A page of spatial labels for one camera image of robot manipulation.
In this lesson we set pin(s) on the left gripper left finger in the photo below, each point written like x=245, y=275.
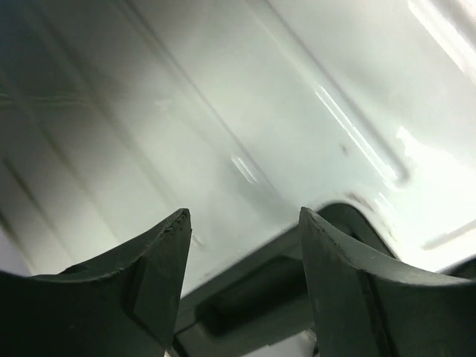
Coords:
x=121, y=303

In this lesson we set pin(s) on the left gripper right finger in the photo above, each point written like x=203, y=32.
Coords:
x=365, y=303

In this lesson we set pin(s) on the black and white suitcase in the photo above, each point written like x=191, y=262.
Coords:
x=116, y=114

